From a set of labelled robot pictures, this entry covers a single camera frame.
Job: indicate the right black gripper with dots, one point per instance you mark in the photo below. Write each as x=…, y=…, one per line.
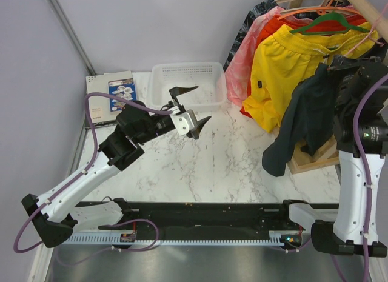
x=344, y=63

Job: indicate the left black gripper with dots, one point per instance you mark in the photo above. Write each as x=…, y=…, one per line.
x=177, y=91

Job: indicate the pink wire hanger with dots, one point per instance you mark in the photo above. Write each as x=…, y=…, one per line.
x=368, y=37

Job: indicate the dark navy shorts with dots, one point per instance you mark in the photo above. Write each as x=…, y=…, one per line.
x=308, y=117

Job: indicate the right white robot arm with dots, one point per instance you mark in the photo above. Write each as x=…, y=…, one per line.
x=361, y=142

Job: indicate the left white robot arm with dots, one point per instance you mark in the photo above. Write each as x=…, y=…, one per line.
x=56, y=215

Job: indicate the red orange shorts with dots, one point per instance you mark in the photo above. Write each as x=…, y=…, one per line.
x=267, y=30

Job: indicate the green plastic hanger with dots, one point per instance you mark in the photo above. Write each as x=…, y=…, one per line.
x=330, y=24

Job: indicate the orange plastic hanger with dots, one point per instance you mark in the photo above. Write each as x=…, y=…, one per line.
x=322, y=9

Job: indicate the yellow shorts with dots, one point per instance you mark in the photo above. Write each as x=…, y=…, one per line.
x=283, y=60

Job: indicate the pink patterned shorts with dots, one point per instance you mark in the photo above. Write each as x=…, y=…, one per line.
x=238, y=72

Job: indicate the white plastic basket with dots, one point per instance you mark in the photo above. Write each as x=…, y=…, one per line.
x=208, y=77

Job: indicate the wooden clothes rack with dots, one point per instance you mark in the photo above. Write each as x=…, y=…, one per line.
x=327, y=154

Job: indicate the blue cover book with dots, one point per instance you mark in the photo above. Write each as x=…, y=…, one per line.
x=124, y=89

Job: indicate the white booklet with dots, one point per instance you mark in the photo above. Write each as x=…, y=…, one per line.
x=100, y=106

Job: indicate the black patterned garment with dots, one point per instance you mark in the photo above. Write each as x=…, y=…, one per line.
x=256, y=11

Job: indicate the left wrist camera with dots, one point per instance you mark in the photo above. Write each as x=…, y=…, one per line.
x=184, y=122

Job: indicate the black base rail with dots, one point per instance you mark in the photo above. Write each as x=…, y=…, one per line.
x=211, y=222

